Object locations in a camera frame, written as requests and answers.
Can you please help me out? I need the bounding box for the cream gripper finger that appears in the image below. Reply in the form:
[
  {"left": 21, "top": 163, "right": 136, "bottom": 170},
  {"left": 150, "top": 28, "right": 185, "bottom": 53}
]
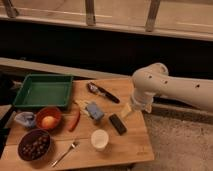
[{"left": 121, "top": 103, "right": 132, "bottom": 118}]

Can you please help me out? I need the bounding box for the dark grape bunch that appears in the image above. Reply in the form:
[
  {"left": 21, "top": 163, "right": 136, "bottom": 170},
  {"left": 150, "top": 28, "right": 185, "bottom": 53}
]
[{"left": 22, "top": 135, "right": 49, "bottom": 160}]

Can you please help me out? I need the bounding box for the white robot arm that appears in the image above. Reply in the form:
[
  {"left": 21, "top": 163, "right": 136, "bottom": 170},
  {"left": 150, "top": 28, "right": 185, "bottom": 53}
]
[{"left": 121, "top": 63, "right": 213, "bottom": 118}]

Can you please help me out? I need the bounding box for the white paper cup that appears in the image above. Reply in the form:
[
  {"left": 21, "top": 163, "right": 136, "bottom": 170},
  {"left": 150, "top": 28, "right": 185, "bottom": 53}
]
[{"left": 91, "top": 129, "right": 109, "bottom": 151}]

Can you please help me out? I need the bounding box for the black rectangular block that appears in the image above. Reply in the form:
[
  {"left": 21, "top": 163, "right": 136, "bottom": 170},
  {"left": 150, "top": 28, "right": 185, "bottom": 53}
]
[{"left": 109, "top": 114, "right": 127, "bottom": 135}]

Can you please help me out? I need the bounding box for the wooden cutting board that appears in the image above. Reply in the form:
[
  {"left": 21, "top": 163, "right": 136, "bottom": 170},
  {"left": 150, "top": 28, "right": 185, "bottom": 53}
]
[{"left": 0, "top": 77, "right": 155, "bottom": 171}]

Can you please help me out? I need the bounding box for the blue sponge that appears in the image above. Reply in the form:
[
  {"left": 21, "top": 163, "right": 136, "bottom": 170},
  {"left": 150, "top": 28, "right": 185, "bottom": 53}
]
[{"left": 86, "top": 102, "right": 104, "bottom": 121}]

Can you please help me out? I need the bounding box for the red chili pepper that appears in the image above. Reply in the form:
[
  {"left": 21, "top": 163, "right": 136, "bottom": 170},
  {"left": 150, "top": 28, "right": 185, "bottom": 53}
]
[{"left": 68, "top": 104, "right": 80, "bottom": 132}]

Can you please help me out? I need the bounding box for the silver fork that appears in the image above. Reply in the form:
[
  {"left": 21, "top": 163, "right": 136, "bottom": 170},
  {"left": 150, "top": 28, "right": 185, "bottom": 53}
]
[{"left": 51, "top": 141, "right": 80, "bottom": 167}]

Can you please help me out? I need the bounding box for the yellow round fruit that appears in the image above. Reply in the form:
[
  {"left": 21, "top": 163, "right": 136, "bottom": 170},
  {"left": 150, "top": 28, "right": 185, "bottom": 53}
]
[{"left": 41, "top": 116, "right": 55, "bottom": 129}]

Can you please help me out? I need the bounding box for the orange bowl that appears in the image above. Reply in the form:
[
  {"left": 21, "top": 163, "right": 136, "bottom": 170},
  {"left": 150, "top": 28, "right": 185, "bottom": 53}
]
[{"left": 36, "top": 106, "right": 62, "bottom": 130}]

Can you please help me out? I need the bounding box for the green plastic tray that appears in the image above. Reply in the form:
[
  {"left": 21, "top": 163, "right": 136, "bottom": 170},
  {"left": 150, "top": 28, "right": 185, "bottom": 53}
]
[{"left": 13, "top": 74, "right": 73, "bottom": 109}]

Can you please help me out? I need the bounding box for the purple bowl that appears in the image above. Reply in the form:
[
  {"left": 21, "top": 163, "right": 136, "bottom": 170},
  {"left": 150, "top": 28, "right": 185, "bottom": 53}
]
[{"left": 18, "top": 129, "right": 51, "bottom": 161}]

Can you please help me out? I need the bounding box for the crumpled blue cloth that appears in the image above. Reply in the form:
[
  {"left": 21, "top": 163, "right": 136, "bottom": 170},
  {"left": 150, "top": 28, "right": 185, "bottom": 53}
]
[{"left": 14, "top": 112, "right": 36, "bottom": 128}]

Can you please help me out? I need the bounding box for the black handled peeler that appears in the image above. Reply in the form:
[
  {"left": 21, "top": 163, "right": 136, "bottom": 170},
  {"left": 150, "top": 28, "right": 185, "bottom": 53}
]
[{"left": 86, "top": 82, "right": 120, "bottom": 103}]

